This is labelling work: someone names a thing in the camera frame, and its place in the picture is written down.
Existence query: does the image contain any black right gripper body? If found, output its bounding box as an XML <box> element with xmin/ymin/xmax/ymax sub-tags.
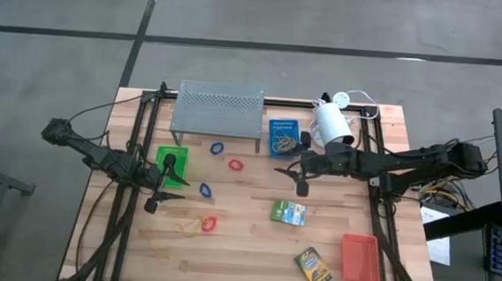
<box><xmin>296</xmin><ymin>131</ymin><xmax>331</xmax><ymax>199</ymax></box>

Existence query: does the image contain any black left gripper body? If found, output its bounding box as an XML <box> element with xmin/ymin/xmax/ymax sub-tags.
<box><xmin>137</xmin><ymin>151</ymin><xmax>177</xmax><ymax>216</ymax></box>

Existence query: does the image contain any yellow rubber band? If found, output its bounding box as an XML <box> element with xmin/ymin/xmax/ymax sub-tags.
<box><xmin>171</xmin><ymin>213</ymin><xmax>206</xmax><ymax>237</ymax></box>

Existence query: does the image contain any crayon box with blue print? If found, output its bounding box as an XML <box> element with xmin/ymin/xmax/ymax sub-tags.
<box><xmin>269</xmin><ymin>198</ymin><xmax>308</xmax><ymax>228</ymax></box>

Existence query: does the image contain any red spiral wrist coil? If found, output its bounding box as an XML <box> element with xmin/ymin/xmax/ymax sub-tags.
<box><xmin>227</xmin><ymin>157</ymin><xmax>245</xmax><ymax>173</ymax></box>
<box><xmin>200</xmin><ymin>215</ymin><xmax>219</xmax><ymax>235</ymax></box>

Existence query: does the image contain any crayon box with yellow print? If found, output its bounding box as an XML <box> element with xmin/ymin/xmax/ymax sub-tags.
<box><xmin>293</xmin><ymin>245</ymin><xmax>336</xmax><ymax>281</ymax></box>

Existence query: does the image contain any black desk bar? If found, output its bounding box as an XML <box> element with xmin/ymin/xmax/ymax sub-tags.
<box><xmin>423</xmin><ymin>196</ymin><xmax>502</xmax><ymax>247</ymax></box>

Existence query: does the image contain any green plastic basket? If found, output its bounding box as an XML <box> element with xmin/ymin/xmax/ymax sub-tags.
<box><xmin>153</xmin><ymin>145</ymin><xmax>189</xmax><ymax>189</ymax></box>

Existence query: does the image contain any pile of yellow rubber bands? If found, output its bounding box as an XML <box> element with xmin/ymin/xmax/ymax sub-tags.
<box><xmin>270</xmin><ymin>129</ymin><xmax>300</xmax><ymax>156</ymax></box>

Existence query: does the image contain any white spot lamp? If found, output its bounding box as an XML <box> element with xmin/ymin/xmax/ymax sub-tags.
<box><xmin>307</xmin><ymin>99</ymin><xmax>359</xmax><ymax>151</ymax></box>

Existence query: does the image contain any blue plastic basket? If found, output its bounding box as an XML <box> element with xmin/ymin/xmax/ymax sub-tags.
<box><xmin>266</xmin><ymin>117</ymin><xmax>303</xmax><ymax>161</ymax></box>

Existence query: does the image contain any grey perforated metal shelf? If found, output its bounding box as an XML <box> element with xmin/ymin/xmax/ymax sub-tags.
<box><xmin>168</xmin><ymin>79</ymin><xmax>267</xmax><ymax>154</ymax></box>

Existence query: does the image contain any red plastic basket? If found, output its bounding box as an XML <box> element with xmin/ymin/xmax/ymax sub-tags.
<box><xmin>338</xmin><ymin>232</ymin><xmax>385</xmax><ymax>281</ymax></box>

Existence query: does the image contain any white paper sheet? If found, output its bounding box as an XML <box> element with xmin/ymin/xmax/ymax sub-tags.
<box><xmin>417</xmin><ymin>206</ymin><xmax>455</xmax><ymax>267</ymax></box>

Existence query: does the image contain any black aluminium table frame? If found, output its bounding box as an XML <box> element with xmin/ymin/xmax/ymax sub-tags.
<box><xmin>61</xmin><ymin>74</ymin><xmax>453</xmax><ymax>281</ymax></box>

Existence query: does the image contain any grey arm base bracket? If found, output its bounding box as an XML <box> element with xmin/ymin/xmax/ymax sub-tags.
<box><xmin>369</xmin><ymin>174</ymin><xmax>394</xmax><ymax>189</ymax></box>

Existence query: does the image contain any white lamp cable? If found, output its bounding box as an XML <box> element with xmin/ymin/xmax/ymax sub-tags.
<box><xmin>331</xmin><ymin>87</ymin><xmax>382</xmax><ymax>122</ymax></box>

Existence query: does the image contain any orange and black cable bundle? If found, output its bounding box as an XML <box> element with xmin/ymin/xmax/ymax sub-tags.
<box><xmin>409</xmin><ymin>169</ymin><xmax>498</xmax><ymax>214</ymax></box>

